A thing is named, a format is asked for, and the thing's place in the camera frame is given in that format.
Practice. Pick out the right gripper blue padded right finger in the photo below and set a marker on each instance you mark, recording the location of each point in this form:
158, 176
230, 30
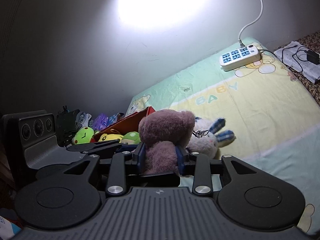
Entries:
183, 162

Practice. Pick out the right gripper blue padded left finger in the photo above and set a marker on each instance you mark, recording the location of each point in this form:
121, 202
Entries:
138, 158

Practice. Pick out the mauve teddy bear plush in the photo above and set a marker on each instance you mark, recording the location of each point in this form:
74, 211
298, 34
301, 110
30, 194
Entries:
161, 132

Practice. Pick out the white bunny plush plaid ears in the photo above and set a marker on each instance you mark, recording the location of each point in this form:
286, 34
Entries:
208, 137

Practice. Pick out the yellow tiger plush red shirt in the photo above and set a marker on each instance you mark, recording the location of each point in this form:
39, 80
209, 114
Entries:
108, 137

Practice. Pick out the green hooded plush doll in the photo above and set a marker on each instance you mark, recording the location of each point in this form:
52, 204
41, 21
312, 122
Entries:
131, 138

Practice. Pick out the red cardboard box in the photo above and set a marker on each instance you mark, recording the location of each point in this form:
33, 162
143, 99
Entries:
125, 125

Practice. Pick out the blue checkered cloth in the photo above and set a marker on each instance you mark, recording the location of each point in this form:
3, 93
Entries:
114, 118

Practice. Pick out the purple plastic pack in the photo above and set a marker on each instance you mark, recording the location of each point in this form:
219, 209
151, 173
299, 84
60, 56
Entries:
100, 122

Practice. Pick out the green frog plush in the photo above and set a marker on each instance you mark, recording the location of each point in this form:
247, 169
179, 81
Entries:
83, 136

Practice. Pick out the pastel baby print bed sheet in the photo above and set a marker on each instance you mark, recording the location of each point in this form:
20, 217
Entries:
274, 118

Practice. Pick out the white power strip blue sockets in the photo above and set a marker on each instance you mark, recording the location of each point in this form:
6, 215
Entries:
239, 57

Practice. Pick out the white printed paper sheet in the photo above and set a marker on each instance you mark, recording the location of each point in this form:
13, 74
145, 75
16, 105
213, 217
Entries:
308, 70

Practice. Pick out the black charger with cable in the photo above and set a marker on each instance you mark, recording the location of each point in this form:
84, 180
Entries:
300, 54

